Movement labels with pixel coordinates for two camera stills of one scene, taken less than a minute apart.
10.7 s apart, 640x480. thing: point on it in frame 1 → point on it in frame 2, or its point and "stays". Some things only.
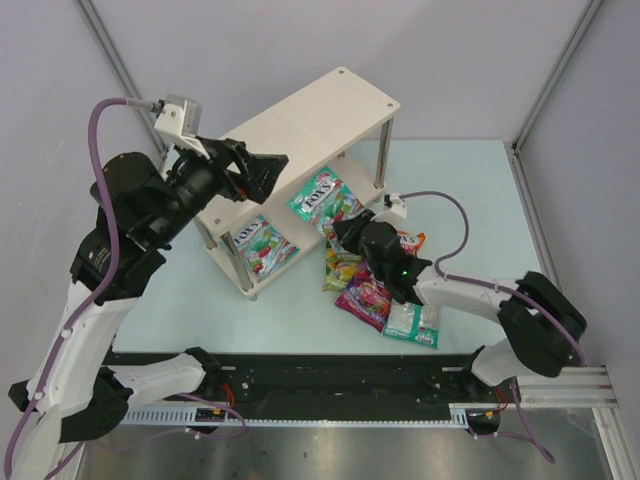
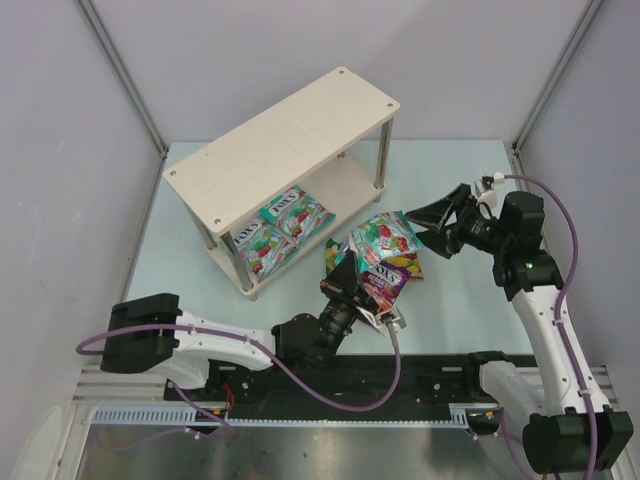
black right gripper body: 355,228 → 455,223
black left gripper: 232,167 → 347,293
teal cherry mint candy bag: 326,200 → 300,215
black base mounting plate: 328,384 stays
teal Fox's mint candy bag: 263,247 stays
